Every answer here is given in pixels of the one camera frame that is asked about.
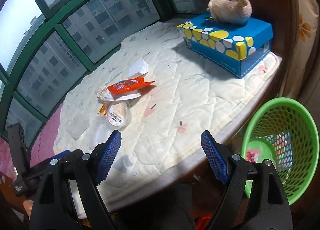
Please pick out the pink foam floor mat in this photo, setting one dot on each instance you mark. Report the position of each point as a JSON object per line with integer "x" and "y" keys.
{"x": 43, "y": 146}

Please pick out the green plastic mesh wastebasket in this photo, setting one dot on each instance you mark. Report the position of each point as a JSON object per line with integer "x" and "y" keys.
{"x": 283, "y": 131}

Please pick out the white paper ball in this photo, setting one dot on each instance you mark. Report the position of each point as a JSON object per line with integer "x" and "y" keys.
{"x": 102, "y": 93}

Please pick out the floral cream curtain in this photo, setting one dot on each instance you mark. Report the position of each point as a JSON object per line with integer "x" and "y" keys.
{"x": 304, "y": 63}

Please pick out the person's left hand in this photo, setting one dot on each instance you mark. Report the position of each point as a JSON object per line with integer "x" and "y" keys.
{"x": 28, "y": 205}

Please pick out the orange red snack wrapper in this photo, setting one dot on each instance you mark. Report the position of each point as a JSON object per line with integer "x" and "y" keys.
{"x": 128, "y": 85}

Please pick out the green window frame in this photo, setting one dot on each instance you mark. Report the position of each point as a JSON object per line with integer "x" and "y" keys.
{"x": 49, "y": 46}

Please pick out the blue yellow dotted tissue box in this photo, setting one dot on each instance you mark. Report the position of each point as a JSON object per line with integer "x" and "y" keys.
{"x": 236, "y": 48}

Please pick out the white plastic cup lid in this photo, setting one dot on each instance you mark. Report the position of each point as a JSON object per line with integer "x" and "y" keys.
{"x": 121, "y": 97}

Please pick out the orange candy wrapper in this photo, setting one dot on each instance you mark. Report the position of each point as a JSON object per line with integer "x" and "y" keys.
{"x": 103, "y": 110}

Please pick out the white tissue piece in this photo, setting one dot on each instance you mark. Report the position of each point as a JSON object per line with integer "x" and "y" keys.
{"x": 140, "y": 68}

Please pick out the clear rectangular plastic tray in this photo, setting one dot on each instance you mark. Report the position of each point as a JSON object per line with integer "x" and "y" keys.
{"x": 78, "y": 126}

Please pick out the round labelled pudding cup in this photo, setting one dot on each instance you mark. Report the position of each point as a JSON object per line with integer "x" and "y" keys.
{"x": 118, "y": 115}

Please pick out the beige plush toy animal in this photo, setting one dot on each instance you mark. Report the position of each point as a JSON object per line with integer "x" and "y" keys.
{"x": 235, "y": 12}

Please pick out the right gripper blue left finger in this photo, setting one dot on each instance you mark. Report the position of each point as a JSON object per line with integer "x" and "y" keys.
{"x": 54, "y": 208}

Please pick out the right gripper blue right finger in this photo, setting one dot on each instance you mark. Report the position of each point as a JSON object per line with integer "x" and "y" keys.
{"x": 268, "y": 207}

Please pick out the cream quilted patterned mat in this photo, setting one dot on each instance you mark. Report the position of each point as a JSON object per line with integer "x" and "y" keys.
{"x": 190, "y": 94}

